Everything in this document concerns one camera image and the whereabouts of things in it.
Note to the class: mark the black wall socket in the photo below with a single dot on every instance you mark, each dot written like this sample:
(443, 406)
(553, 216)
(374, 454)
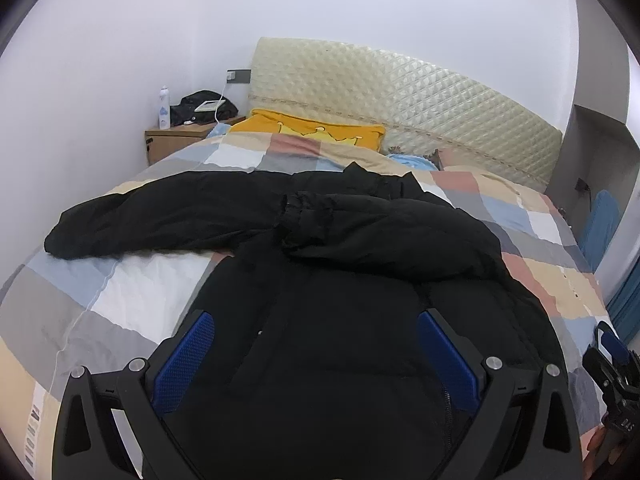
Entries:
(582, 185)

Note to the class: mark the white flat device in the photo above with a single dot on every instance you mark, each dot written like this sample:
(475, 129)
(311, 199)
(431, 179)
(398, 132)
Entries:
(206, 107)

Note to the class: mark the blue curtain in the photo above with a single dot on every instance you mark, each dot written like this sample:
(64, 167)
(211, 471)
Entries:
(627, 305)

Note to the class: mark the cream quilted headboard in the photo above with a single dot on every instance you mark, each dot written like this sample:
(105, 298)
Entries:
(400, 95)

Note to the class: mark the black bag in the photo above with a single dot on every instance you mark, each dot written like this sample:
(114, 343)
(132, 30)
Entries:
(200, 97)

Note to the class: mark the grey wall socket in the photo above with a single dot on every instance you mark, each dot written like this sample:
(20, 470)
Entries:
(238, 76)

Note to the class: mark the yellow pillow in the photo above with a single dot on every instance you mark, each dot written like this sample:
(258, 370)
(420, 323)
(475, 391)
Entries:
(310, 127)

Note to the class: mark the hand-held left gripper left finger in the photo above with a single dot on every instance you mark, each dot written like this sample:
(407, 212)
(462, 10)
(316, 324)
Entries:
(182, 357)

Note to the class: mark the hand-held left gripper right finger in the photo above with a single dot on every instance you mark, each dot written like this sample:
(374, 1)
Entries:
(450, 360)

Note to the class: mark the black padded jacket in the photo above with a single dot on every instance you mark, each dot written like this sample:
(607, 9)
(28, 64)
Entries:
(325, 270)

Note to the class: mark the plaid patchwork duvet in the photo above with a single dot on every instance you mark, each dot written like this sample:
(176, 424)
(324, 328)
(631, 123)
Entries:
(120, 290)

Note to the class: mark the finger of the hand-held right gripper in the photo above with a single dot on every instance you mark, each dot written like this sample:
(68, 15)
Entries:
(613, 345)

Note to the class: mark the blue hanging cloth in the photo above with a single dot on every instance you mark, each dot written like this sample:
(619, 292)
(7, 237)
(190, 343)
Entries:
(600, 230)

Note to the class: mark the wooden nightstand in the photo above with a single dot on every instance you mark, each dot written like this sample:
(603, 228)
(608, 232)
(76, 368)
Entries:
(172, 142)

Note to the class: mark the white plastic bottle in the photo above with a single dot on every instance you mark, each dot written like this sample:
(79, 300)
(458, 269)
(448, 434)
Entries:
(164, 112)

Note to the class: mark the light blue cloth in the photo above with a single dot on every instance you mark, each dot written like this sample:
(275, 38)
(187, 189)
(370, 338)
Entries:
(412, 160)

